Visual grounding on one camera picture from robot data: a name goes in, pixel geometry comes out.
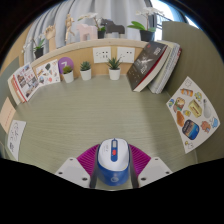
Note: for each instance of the grey curtain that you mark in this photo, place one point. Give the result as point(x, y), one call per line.
point(123, 10)

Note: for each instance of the blue and white computer mouse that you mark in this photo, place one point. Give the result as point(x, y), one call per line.
point(113, 166)

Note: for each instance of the white mouse pad with drawing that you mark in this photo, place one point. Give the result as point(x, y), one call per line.
point(16, 136)

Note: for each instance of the olive green desk partition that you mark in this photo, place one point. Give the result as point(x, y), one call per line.
point(6, 73)
point(203, 60)

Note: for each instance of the light wood ledge shelf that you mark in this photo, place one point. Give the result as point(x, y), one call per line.
point(76, 55)

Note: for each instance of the white sheet with object stickers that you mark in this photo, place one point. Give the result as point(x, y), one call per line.
point(48, 72)

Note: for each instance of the window with dark frame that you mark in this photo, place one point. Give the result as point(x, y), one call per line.
point(163, 10)

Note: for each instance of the wooden artist mannequin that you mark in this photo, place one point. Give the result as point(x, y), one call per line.
point(69, 26)

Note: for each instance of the thick white book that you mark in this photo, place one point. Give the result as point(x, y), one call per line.
point(12, 93)

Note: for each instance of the red book with photo cover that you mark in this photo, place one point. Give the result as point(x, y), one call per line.
point(28, 81)

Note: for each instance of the white wall socket plate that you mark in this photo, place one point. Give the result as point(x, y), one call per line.
point(102, 55)
point(126, 54)

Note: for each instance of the pink horse figure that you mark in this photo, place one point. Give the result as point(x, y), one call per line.
point(86, 30)

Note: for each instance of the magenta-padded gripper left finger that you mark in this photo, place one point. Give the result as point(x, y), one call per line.
point(71, 170)

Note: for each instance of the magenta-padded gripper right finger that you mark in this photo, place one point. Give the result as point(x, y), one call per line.
point(155, 170)

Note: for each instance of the black book with red edge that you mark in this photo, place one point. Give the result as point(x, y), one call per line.
point(145, 66)

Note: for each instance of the dark grey horse figure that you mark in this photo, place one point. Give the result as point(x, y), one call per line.
point(113, 27)

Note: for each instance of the small succulent in white pot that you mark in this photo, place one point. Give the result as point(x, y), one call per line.
point(85, 74)
point(114, 74)
point(68, 77)

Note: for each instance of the white sheet with food stickers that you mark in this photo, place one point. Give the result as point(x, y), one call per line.
point(193, 115)

